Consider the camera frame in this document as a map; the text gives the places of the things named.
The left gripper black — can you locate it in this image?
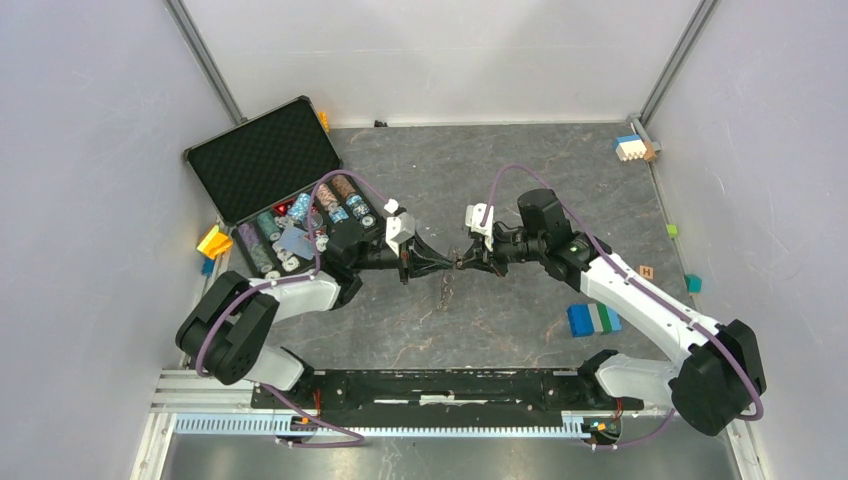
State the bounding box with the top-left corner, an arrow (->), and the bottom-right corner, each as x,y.
350,229 -> 453,285

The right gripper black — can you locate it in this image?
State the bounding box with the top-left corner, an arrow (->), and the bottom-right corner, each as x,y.
460,223 -> 546,278

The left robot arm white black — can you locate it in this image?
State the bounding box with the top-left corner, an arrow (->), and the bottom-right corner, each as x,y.
175,213 -> 455,408

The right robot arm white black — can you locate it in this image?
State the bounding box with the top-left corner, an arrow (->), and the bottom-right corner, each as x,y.
457,188 -> 766,436

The blue green white block stack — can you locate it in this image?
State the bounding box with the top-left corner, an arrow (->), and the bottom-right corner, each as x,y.
566,303 -> 622,338

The wooden letter H cube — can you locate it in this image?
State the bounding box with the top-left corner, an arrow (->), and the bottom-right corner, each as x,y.
638,265 -> 655,280

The black poker chip case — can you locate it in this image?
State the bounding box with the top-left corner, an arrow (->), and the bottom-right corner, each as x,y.
184,97 -> 385,280

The orange yellow block behind case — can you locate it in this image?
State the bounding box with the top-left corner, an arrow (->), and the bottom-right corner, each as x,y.
318,111 -> 330,133

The blue white tan block stack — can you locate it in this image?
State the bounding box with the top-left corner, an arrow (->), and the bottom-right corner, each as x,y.
614,134 -> 657,162

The teal cube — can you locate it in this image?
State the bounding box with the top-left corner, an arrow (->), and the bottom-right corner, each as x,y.
684,273 -> 702,294

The small blue block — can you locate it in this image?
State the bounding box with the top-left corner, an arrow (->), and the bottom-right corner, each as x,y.
201,258 -> 216,277

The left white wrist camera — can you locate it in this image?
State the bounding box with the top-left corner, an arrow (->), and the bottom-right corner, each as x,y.
383,198 -> 415,257

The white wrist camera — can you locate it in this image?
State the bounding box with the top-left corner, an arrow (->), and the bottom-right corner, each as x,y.
465,203 -> 494,251
383,198 -> 415,257

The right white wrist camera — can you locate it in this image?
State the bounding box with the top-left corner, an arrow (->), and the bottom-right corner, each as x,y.
465,203 -> 494,251

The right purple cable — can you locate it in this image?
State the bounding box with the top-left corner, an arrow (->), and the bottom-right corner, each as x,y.
483,163 -> 765,452

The purple cable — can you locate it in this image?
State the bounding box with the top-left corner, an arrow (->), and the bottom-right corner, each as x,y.
483,163 -> 765,452
194,169 -> 399,450

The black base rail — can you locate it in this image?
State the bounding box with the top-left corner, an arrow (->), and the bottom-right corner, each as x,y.
285,368 -> 644,428

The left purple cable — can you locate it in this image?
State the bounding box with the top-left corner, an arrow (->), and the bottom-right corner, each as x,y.
194,169 -> 399,450

